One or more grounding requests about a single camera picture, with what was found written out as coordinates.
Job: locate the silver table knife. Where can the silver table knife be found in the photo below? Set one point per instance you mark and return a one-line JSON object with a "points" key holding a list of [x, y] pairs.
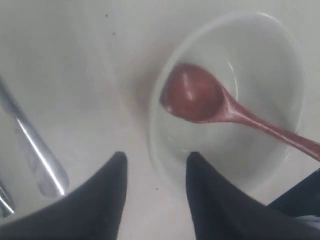
{"points": [[7, 207]]}

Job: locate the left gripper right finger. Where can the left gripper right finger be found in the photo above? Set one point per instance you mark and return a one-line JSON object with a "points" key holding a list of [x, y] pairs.
{"points": [[221, 211]]}

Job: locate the brown wooden spoon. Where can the brown wooden spoon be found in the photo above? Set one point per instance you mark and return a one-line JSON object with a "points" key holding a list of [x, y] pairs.
{"points": [[193, 94]]}

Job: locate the grey ceramic bowl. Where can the grey ceramic bowl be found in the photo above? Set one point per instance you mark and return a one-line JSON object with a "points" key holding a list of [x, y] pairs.
{"points": [[256, 59]]}

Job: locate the silver fork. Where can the silver fork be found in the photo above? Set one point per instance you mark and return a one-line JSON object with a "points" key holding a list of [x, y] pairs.
{"points": [[50, 176]]}

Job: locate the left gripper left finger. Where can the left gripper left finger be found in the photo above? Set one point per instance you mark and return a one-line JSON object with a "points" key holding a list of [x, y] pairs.
{"points": [[91, 212]]}

